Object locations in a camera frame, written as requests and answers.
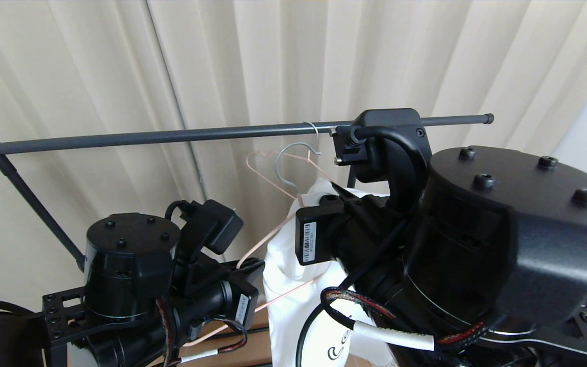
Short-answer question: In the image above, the black cable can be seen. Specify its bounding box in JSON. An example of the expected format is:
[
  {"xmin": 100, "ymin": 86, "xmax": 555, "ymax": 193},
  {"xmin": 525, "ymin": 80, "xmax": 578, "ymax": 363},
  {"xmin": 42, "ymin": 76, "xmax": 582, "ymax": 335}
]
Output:
[{"xmin": 295, "ymin": 126, "xmax": 429, "ymax": 367}]

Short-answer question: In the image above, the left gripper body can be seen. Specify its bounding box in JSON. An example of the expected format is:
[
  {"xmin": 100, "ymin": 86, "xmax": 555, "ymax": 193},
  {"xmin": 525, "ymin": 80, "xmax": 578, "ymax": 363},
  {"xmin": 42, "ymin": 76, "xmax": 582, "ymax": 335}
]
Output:
[{"xmin": 189, "ymin": 279, "xmax": 259, "ymax": 337}]

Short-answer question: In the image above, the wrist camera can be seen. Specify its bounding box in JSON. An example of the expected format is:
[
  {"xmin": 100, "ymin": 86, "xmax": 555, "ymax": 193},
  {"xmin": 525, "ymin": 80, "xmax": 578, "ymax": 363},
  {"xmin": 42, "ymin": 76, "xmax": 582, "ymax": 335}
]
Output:
[
  {"xmin": 174, "ymin": 199, "xmax": 244, "ymax": 294},
  {"xmin": 332, "ymin": 108, "xmax": 433, "ymax": 215}
]

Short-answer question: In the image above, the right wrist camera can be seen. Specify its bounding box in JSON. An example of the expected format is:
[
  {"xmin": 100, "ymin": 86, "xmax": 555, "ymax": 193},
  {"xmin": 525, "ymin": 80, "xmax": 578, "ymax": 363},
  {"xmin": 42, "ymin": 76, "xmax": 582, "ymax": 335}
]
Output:
[{"xmin": 332, "ymin": 108, "xmax": 433, "ymax": 215}]

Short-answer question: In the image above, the pink clothes hanger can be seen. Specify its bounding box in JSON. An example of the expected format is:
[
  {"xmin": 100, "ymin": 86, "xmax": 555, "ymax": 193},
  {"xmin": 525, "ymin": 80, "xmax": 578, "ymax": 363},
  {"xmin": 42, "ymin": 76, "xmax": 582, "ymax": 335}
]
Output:
[
  {"xmin": 184, "ymin": 142, "xmax": 325, "ymax": 350},
  {"xmin": 246, "ymin": 121, "xmax": 336, "ymax": 204}
]

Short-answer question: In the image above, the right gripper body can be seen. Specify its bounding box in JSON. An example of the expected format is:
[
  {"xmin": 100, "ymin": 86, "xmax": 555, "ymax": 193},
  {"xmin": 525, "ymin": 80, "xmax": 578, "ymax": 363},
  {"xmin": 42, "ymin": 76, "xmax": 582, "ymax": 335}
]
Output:
[{"xmin": 295, "ymin": 195, "xmax": 412, "ymax": 287}]

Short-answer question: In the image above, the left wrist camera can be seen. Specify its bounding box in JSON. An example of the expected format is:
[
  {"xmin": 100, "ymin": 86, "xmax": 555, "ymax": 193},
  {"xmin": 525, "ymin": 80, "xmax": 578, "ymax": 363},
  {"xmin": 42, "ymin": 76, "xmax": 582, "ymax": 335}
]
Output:
[{"xmin": 174, "ymin": 199, "xmax": 244, "ymax": 294}]

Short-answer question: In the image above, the black clothes rack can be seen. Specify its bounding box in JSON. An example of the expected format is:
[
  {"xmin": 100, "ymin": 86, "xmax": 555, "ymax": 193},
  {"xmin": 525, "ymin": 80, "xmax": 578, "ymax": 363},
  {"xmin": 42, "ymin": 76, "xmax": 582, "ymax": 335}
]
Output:
[{"xmin": 0, "ymin": 113, "xmax": 494, "ymax": 273}]

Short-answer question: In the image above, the white printed t-shirt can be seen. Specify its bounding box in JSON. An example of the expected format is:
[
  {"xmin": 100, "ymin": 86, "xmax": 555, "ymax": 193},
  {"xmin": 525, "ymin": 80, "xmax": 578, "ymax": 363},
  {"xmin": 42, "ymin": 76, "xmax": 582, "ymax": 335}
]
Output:
[{"xmin": 263, "ymin": 178, "xmax": 401, "ymax": 367}]

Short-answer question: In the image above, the beige curtain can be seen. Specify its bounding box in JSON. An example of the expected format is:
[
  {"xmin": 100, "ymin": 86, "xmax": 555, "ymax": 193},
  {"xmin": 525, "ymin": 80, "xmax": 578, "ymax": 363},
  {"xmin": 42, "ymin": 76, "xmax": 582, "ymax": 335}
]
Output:
[{"xmin": 0, "ymin": 0, "xmax": 587, "ymax": 306}]

